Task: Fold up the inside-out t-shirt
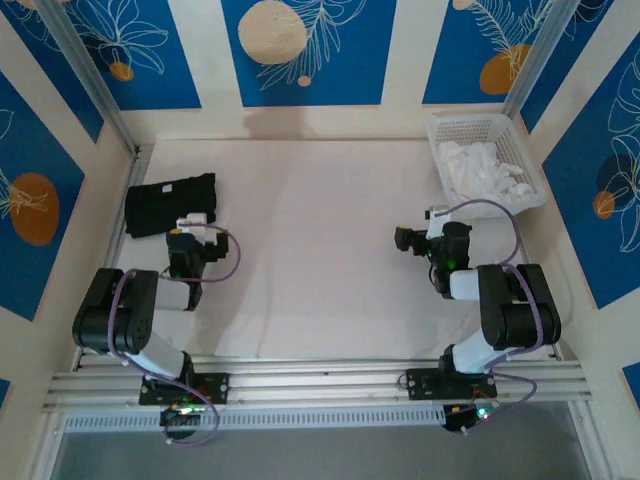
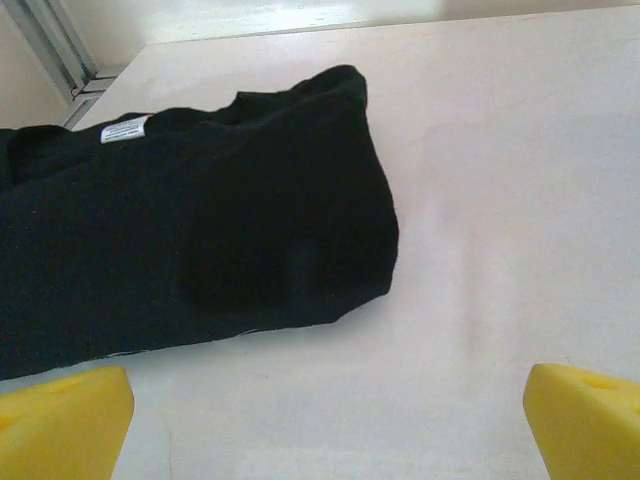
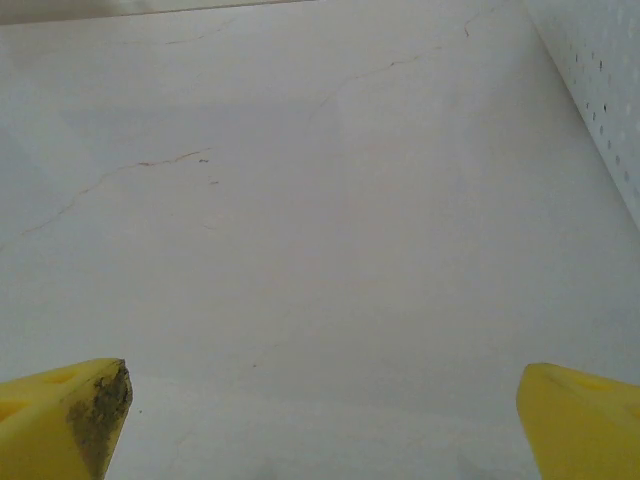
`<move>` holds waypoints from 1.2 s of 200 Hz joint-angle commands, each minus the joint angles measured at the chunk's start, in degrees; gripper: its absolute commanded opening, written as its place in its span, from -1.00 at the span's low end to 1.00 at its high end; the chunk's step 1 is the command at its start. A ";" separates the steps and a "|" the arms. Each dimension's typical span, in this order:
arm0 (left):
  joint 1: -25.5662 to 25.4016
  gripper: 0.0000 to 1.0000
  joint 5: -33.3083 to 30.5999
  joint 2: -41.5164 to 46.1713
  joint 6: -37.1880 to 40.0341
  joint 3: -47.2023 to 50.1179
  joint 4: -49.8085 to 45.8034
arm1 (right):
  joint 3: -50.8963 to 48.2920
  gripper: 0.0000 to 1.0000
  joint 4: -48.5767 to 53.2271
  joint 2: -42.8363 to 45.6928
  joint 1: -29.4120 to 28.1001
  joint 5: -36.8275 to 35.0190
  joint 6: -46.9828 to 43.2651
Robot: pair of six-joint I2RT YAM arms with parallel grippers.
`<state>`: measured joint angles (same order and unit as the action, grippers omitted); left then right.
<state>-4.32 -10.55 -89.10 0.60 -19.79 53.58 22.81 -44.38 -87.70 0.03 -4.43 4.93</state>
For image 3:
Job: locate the white perforated plastic basket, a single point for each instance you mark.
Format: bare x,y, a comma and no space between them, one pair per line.
600,70

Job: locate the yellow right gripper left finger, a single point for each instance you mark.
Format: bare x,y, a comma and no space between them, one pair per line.
40,425

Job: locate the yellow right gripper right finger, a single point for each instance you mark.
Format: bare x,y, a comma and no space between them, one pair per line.
580,430

